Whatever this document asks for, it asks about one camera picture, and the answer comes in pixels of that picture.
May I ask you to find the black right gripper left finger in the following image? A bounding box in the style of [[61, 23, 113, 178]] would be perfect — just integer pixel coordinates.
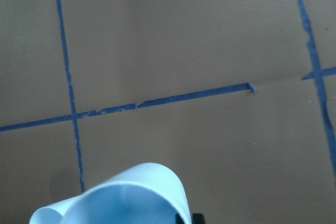
[[175, 215, 184, 224]]

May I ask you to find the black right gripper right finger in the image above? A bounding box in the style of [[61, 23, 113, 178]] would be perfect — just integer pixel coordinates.
[[193, 215, 204, 224]]

